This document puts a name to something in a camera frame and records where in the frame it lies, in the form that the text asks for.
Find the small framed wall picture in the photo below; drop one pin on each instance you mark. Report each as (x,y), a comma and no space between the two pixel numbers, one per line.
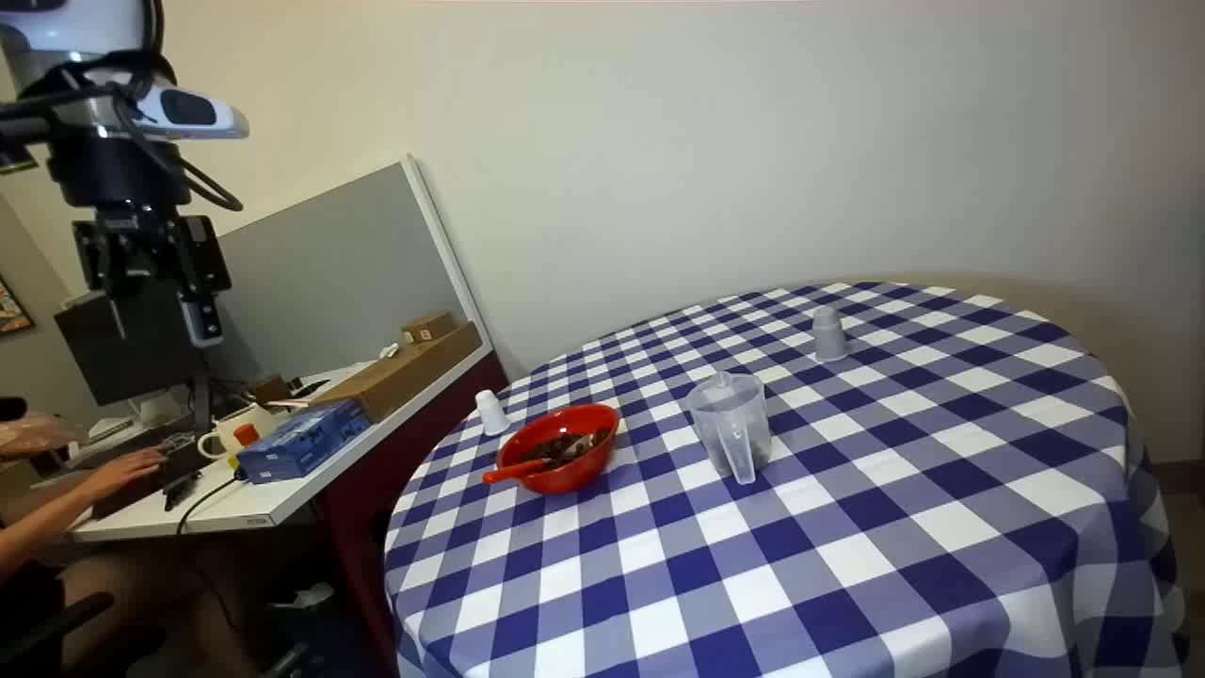
(14,305)

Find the person right forearm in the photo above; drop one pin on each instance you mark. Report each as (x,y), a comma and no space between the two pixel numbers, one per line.
(40,528)

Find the person left hand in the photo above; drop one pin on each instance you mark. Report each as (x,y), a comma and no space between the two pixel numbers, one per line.
(34,433)

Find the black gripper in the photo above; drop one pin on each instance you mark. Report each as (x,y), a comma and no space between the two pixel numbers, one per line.
(143,249)

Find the long brown cardboard box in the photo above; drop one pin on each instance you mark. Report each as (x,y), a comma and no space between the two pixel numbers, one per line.
(401,366)

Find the black chair armrest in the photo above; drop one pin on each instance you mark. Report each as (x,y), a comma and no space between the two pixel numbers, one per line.
(52,622)

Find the small white plastic cup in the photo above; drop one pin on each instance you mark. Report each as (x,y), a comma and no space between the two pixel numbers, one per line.
(492,412)

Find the black keyboard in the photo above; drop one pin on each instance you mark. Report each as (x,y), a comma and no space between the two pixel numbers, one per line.
(175,460)

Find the black computer monitor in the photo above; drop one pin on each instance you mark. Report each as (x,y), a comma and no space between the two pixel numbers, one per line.
(97,361)

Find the blue box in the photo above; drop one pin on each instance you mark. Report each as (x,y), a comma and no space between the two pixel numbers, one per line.
(304,441)

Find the red bowl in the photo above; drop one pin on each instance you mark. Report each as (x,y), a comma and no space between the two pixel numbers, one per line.
(580,466)

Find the blue white checkered tablecloth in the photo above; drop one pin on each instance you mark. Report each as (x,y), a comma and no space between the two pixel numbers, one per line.
(814,528)

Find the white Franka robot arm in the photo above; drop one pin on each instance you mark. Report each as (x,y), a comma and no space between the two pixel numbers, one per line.
(76,23)

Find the person right hand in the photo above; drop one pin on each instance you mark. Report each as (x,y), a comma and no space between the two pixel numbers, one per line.
(118,476)

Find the white office desk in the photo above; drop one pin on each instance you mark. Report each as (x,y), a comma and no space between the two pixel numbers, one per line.
(251,501)

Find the dark brown bowl contents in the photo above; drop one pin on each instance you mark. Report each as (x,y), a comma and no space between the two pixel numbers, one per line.
(565,446)

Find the small clear plastic cup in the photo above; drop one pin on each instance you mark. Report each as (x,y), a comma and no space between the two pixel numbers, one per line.
(830,336)

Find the clear plastic jug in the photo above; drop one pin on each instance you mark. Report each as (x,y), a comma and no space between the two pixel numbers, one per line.
(729,420)

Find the grey partition panel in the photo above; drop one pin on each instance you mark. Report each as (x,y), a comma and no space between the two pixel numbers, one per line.
(325,275)

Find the white mug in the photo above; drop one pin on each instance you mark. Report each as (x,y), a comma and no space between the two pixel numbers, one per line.
(230,440)

